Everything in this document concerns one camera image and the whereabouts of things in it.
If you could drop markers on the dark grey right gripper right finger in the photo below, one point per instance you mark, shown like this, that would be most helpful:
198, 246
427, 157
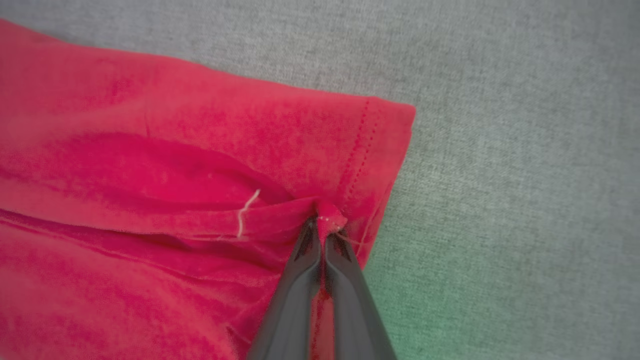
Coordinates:
355, 310

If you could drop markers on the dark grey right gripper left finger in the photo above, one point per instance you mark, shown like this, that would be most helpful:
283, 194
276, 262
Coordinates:
287, 310

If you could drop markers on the red and white jersey shirt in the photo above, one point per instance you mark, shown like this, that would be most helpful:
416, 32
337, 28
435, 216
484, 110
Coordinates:
150, 175

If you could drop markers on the grey fabric sofa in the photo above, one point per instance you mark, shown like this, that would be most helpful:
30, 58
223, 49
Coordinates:
500, 150

